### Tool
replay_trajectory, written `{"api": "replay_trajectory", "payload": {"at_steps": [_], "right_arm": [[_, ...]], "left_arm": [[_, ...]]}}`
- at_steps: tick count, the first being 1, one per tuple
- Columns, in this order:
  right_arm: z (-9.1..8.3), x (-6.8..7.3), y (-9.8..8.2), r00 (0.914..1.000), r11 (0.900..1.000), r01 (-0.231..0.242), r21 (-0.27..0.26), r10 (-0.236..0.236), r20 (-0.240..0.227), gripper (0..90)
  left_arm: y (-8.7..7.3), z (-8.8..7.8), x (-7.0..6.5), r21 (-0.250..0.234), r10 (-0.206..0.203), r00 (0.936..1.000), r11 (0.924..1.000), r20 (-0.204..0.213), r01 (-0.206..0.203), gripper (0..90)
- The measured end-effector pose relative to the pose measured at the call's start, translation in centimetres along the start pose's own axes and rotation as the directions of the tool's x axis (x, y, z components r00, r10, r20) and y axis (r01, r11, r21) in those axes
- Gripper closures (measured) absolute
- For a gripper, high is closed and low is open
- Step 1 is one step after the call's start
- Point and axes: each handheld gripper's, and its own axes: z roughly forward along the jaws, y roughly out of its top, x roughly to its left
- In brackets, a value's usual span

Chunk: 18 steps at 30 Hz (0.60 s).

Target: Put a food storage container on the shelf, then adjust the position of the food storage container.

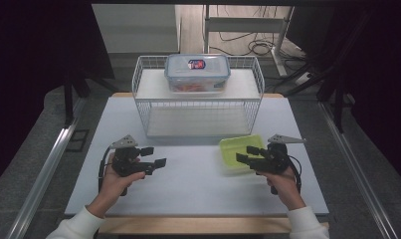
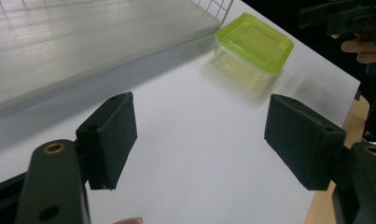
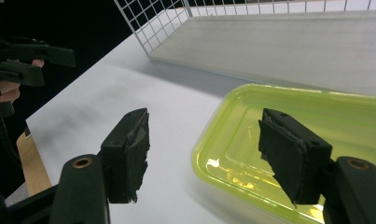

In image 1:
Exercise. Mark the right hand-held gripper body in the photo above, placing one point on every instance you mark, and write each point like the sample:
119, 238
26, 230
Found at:
273, 159

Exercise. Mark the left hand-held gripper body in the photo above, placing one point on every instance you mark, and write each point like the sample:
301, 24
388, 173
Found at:
126, 162

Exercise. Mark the green plastic container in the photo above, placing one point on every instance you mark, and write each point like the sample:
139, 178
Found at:
231, 149

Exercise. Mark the clear container with blue-rimmed lid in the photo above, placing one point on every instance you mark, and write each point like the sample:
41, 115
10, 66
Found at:
197, 71

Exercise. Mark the person's left hand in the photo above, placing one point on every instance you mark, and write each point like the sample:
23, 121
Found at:
113, 189

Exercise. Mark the person's right hand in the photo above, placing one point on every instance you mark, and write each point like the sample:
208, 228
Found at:
286, 191

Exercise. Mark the black metal stand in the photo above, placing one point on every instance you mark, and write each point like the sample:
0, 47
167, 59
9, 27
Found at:
337, 99
68, 99

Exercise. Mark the white power strip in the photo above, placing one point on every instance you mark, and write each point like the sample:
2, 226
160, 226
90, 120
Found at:
302, 78

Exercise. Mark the white cabinet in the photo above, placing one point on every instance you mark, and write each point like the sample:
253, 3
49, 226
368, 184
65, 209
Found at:
136, 28

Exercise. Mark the dark curtain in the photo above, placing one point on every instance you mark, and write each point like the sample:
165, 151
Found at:
29, 66
383, 83

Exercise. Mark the black floor bracket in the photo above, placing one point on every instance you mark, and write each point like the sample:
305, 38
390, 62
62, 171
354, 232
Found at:
78, 140

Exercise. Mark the aluminium rail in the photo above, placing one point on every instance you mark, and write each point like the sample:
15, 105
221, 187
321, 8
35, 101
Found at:
43, 169
357, 169

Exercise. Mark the white desk frame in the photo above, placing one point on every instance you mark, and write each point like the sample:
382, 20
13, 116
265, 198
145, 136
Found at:
244, 25

